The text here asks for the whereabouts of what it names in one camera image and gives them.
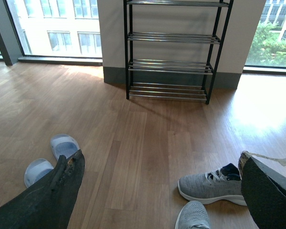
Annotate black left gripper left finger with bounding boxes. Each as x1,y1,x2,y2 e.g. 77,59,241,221
0,150,85,229

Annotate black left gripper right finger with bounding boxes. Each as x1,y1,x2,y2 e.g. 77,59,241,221
239,151,286,229

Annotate grey knit sneaker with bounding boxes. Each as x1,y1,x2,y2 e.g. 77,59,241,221
175,201,211,229
177,163,246,206

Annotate light blue slipper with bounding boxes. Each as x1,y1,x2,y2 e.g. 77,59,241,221
50,134,80,160
24,158,54,188

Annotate black metal shoe rack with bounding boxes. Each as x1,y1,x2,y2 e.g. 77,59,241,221
123,0,234,104

